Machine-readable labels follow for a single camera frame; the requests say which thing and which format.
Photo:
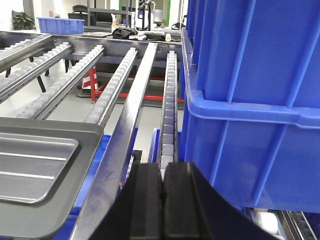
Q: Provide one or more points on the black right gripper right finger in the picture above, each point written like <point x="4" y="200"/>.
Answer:
<point x="193" y="210"/>

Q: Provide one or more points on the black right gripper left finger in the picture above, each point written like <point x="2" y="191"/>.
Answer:
<point x="136" y="214"/>

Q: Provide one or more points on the silver metal tray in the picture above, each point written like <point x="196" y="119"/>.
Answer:
<point x="43" y="164"/>

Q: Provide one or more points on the steel roller conveyor rack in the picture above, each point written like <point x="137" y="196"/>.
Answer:
<point x="106" y="183"/>

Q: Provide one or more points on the red metal stand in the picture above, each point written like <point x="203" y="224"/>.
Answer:
<point x="94" y="83"/>

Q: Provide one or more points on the large blue plastic crate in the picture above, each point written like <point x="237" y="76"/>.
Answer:
<point x="252" y="100"/>

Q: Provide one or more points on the black bag on table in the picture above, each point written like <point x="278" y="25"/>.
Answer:
<point x="124" y="33"/>

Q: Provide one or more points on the small blue bin on table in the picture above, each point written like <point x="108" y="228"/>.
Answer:
<point x="61" y="26"/>

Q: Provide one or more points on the green potted plant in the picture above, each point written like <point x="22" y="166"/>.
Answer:
<point x="22" y="21"/>

